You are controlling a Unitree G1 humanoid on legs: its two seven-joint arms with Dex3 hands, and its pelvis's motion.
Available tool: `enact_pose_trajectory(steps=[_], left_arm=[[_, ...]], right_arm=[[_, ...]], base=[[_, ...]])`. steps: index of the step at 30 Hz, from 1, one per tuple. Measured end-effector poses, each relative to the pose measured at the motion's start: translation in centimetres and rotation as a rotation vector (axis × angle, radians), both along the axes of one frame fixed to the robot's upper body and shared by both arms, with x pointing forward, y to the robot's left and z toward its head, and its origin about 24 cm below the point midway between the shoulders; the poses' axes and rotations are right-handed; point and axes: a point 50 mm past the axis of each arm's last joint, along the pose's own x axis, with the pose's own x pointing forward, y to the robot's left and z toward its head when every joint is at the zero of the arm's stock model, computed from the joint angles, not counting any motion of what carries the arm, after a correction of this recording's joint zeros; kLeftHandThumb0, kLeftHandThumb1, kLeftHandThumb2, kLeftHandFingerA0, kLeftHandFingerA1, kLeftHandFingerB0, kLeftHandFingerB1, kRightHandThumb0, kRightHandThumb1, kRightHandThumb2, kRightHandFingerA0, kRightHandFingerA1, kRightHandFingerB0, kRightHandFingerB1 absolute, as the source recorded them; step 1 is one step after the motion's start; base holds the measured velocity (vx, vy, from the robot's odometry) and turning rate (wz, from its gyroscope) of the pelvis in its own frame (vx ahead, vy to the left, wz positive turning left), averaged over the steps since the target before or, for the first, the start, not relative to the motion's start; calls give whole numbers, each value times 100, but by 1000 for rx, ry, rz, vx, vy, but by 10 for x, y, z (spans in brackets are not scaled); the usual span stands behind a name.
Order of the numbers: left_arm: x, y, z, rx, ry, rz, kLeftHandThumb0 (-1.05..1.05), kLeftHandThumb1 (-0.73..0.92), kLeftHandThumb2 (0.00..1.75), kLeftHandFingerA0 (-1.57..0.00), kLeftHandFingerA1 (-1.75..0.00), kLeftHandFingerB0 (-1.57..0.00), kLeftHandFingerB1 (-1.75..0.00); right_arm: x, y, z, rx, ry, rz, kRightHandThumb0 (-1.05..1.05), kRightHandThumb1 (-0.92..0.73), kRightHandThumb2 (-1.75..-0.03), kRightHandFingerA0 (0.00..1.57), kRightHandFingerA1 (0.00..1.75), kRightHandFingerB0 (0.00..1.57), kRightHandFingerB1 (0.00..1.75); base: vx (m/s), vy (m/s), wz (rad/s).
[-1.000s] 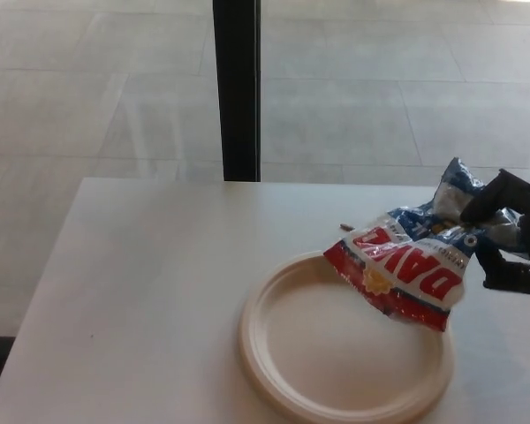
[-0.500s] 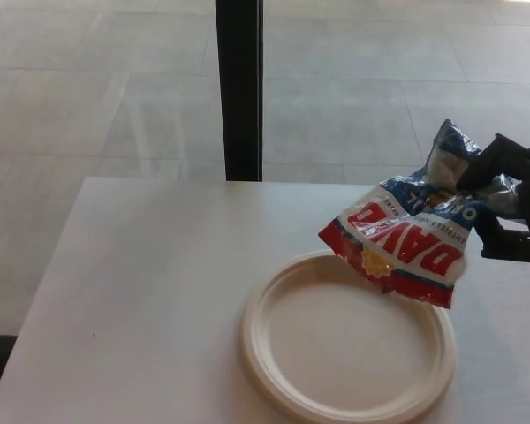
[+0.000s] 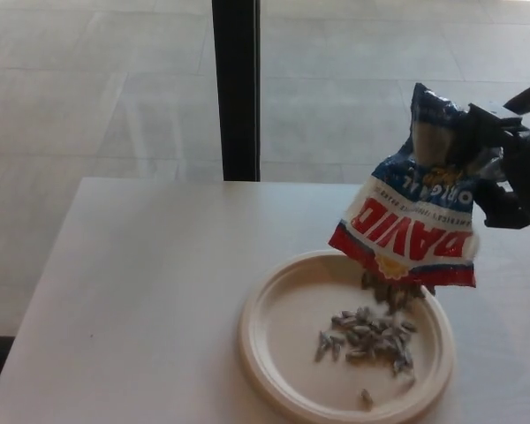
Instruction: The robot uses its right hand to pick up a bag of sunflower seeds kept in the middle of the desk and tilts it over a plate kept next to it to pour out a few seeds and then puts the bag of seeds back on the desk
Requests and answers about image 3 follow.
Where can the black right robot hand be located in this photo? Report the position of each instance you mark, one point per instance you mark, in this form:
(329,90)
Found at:
(525,176)

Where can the red blue sunflower seed bag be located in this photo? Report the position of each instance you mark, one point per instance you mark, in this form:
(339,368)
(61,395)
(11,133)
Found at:
(393,216)

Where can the pile of sunflower seeds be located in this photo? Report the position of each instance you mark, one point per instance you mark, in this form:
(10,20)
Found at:
(371,340)

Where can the cream round paper plate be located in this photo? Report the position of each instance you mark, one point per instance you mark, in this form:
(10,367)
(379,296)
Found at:
(291,353)

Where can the black vertical window frame post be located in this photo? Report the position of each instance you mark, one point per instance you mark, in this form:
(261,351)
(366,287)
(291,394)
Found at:
(237,93)

